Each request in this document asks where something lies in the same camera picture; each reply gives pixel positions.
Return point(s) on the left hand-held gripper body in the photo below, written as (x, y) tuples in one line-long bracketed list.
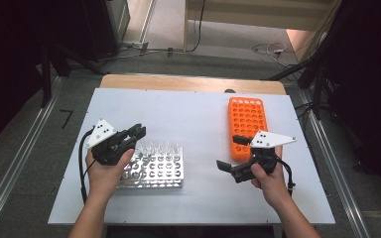
[(101, 133)]

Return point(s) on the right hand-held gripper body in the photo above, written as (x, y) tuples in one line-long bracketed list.
[(271, 139)]

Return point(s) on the orange plastic test tube rack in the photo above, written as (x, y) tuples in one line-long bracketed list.
[(236, 153)]

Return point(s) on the group of clear test tubes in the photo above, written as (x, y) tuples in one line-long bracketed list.
[(160, 148)]

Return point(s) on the clear test tube rack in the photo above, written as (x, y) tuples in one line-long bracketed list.
[(165, 178)]

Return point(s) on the person's left hand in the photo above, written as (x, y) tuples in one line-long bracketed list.
[(104, 178)]

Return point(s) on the person's right hand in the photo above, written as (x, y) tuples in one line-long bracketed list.
[(274, 188)]

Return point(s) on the white work board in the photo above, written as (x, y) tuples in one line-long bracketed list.
[(195, 198)]

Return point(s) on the dark round table grommet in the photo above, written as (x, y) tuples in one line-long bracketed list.
[(229, 90)]

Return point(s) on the wooden table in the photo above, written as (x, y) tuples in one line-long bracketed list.
[(178, 82)]

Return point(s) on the dark metal cabinet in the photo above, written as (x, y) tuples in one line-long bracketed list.
[(112, 20)]

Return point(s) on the dark curtain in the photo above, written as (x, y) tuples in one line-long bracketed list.
[(10, 66), (370, 82)]

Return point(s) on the light wooden shelf unit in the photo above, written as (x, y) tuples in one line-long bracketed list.
[(244, 10)]

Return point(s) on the aluminium floor rail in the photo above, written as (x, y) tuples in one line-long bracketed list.
[(33, 132), (347, 198)]

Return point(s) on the black metal stand post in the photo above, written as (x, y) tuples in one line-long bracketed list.
[(46, 86)]

